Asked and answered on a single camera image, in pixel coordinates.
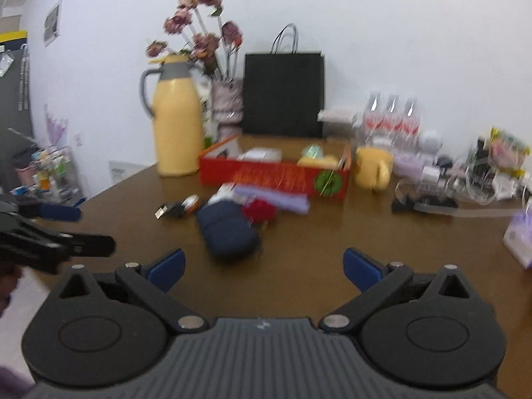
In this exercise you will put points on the flat white box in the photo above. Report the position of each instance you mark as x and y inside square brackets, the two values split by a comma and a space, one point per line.
[336, 115]

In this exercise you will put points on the colourful snack package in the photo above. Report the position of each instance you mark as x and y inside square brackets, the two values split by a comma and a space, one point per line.
[507, 149]

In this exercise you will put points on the white round device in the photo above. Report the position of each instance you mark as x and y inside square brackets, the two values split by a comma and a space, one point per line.
[429, 141]

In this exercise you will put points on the white milk carton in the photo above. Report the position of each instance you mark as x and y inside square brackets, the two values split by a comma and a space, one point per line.
[206, 120]

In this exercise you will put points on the wall poster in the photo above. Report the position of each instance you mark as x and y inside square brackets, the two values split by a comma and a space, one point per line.
[52, 23]

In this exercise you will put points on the clear water bottle red label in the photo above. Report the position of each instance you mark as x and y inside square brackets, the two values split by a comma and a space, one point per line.
[391, 118]
[373, 118]
[409, 122]

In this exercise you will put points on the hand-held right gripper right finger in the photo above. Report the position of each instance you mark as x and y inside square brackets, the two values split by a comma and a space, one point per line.
[361, 270]

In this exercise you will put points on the red cardboard box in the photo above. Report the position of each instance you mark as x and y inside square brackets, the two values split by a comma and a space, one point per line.
[270, 178]

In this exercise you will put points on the white packet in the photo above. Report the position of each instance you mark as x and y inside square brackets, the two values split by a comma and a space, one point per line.
[223, 191]

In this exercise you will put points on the black paper bag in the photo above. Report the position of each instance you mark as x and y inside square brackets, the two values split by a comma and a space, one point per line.
[282, 95]

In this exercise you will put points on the purple tissue pack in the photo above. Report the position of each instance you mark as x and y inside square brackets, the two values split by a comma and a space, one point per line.
[518, 237]

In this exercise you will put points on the yellow thermos jug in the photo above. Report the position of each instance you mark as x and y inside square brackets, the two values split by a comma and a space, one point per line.
[176, 133]

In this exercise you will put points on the yellow mug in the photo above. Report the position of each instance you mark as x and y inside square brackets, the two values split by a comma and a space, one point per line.
[370, 168]

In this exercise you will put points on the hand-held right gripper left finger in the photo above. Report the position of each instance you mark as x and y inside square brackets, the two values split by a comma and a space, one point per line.
[168, 268]

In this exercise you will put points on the white wrapped item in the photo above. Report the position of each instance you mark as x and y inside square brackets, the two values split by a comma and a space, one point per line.
[259, 155]

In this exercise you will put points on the purple knitted pouch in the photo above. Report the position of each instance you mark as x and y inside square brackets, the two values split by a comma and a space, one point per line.
[278, 199]

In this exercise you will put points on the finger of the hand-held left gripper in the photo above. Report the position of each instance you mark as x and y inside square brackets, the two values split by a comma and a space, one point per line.
[62, 212]
[83, 246]

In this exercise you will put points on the cluttered storage rack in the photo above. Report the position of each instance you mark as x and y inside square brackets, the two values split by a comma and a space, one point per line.
[50, 170]

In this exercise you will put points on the purple wall sticker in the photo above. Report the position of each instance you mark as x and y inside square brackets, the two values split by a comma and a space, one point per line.
[56, 126]

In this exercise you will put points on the teal round item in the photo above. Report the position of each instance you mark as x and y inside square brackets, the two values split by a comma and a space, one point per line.
[314, 151]

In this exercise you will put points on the navy blue pouch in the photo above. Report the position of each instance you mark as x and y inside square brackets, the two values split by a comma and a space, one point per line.
[226, 230]

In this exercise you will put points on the dark grey cabinet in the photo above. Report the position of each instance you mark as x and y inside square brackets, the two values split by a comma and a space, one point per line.
[12, 104]

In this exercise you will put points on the red fluffy ornament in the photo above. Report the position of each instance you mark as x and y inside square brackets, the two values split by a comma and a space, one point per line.
[259, 210]

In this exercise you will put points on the pale yellow item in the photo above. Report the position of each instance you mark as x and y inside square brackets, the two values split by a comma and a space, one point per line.
[318, 161]

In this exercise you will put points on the dried pink flower bouquet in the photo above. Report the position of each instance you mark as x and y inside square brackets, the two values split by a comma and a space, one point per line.
[203, 45]

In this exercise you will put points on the small orange and black item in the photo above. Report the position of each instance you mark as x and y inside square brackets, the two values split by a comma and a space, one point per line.
[192, 205]

